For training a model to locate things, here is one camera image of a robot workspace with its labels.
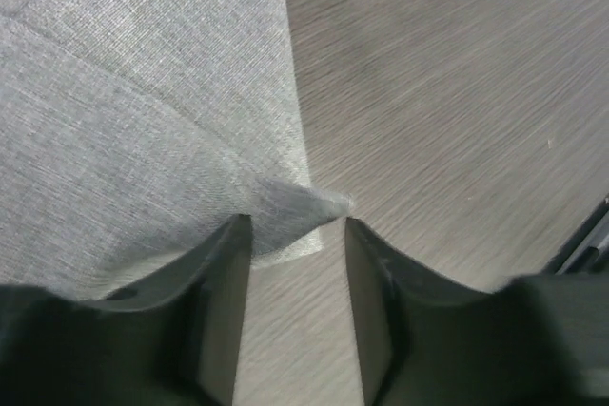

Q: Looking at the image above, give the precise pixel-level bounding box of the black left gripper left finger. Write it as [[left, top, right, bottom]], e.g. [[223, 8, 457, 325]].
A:
[[1, 215, 251, 406]]

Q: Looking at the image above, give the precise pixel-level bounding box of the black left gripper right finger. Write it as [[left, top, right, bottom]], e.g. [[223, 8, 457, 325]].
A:
[[344, 219, 608, 405]]

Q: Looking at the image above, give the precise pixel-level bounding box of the grey cloth napkin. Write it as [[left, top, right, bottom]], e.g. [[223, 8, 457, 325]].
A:
[[1, 0, 351, 300]]

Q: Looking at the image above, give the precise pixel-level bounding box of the aluminium front rail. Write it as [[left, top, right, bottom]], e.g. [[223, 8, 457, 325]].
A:
[[541, 197, 608, 275]]

